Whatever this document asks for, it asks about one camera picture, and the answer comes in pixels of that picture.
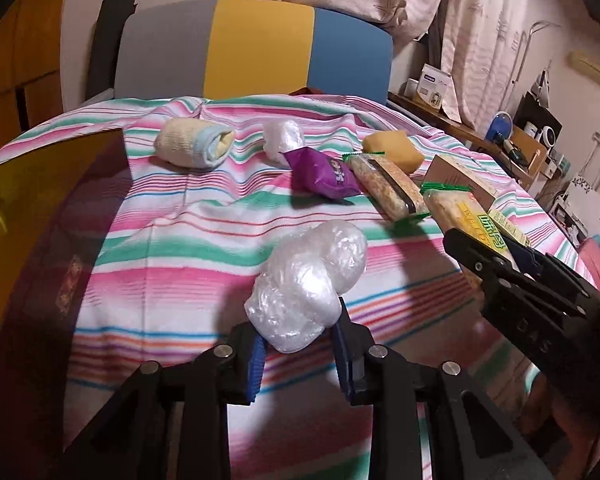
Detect wooden organizer box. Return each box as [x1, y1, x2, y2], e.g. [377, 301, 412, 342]
[505, 127, 548, 177]

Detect yellow cracker packet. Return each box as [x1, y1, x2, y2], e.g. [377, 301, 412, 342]
[420, 182, 518, 291]

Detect white blue carton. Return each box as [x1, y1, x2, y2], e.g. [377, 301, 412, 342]
[412, 65, 453, 111]

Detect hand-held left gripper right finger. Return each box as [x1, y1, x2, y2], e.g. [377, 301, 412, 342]
[329, 297, 556, 480]

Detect beige carton box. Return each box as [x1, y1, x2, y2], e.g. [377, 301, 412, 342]
[422, 154, 501, 211]

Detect small clear plastic bag bundle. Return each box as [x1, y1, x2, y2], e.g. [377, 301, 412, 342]
[262, 120, 306, 166]

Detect clothes iron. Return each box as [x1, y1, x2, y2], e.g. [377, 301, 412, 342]
[532, 69, 554, 108]

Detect wooden desk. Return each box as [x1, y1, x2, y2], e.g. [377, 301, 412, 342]
[387, 91, 551, 191]

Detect wooden wardrobe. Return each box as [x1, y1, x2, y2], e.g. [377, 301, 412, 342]
[0, 0, 76, 161]

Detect grey yellow blue chair back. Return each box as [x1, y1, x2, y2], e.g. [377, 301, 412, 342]
[82, 0, 396, 108]

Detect cream air conditioner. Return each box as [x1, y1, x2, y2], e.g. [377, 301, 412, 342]
[567, 51, 600, 91]

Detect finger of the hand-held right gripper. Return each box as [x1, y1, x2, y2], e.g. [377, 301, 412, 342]
[504, 240, 600, 307]
[443, 228, 581, 327]

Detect metal pole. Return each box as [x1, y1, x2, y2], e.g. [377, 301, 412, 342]
[511, 20, 563, 92]

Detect hanging pink patterned curtain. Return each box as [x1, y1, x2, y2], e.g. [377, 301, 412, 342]
[430, 0, 531, 131]

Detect white green small box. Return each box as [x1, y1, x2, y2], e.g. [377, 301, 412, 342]
[545, 152, 569, 179]

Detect large clear plastic bag bundle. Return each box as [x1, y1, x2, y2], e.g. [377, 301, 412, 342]
[244, 220, 368, 353]

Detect pink cushion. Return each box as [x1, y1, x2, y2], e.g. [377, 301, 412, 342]
[577, 237, 600, 291]

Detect white leaf print paper bag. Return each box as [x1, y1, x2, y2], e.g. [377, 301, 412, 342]
[562, 175, 600, 226]

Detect blue white appliance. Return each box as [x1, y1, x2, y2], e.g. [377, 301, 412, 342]
[487, 110, 516, 143]

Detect pink green striped blanket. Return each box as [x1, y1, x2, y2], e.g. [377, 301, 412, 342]
[0, 94, 600, 480]

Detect small yellow green box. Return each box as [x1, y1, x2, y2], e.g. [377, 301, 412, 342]
[487, 207, 533, 248]

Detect clear cracker packet dark band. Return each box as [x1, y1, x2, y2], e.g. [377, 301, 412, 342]
[342, 152, 431, 223]

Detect yellow sponge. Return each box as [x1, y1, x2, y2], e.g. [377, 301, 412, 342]
[362, 130, 426, 173]

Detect purple snack packet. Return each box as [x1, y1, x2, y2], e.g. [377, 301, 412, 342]
[282, 147, 363, 203]

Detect person's right forearm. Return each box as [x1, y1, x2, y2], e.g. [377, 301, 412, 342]
[525, 370, 600, 456]

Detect green black tool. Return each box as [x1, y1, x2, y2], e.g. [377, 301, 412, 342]
[500, 139, 528, 163]

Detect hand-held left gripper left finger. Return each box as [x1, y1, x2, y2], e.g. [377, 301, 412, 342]
[65, 320, 268, 480]

